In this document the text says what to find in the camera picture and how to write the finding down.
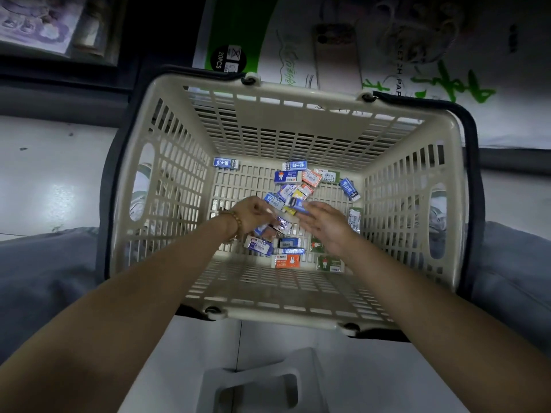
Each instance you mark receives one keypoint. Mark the pile of small eraser packets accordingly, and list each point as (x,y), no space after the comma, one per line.
(287,177)

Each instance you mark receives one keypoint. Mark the person's right hand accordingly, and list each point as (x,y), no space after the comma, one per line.
(329,227)

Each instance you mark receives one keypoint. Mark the person's right leg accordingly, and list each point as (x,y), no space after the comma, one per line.
(516,283)

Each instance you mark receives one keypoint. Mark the blue black eraser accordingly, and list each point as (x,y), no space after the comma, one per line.
(297,205)

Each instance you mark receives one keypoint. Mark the white plastic stool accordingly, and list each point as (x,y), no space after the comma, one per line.
(258,382)

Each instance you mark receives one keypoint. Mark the person's left fingers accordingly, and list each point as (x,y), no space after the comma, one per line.
(266,212)

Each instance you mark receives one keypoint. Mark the person's left forearm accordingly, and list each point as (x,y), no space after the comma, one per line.
(129,322)

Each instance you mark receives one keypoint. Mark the person's right fingers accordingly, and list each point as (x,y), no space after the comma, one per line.
(312,210)

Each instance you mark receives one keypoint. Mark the large white green paper pack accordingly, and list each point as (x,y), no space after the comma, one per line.
(495,47)

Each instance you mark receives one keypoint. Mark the framed picture box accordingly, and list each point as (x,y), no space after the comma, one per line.
(38,21)

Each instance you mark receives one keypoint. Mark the person's left hand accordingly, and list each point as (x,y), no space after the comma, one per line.
(249,215)

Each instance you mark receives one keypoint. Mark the person's right forearm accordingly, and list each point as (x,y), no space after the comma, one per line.
(430,331)

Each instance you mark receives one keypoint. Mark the person's leg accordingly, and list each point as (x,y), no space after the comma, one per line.
(516,283)
(38,279)

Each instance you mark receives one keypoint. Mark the beige plastic shopping basket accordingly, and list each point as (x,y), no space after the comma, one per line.
(275,113)

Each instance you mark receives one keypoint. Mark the person's left leg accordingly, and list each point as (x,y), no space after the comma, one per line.
(38,279)

